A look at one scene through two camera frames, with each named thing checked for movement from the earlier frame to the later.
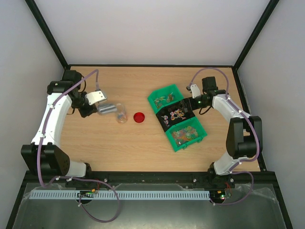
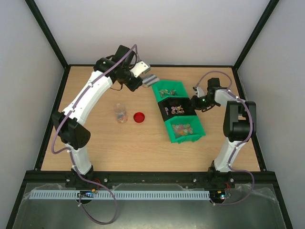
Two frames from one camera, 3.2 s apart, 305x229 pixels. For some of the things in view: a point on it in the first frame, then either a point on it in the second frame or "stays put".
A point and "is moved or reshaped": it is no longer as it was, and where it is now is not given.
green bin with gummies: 186,134 is moved or reshaped
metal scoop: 106,108 to 149,80
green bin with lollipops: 164,97 to 164,89
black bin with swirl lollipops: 176,114 is moved or reshaped
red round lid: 138,117 stays put
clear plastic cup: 121,115 stays put
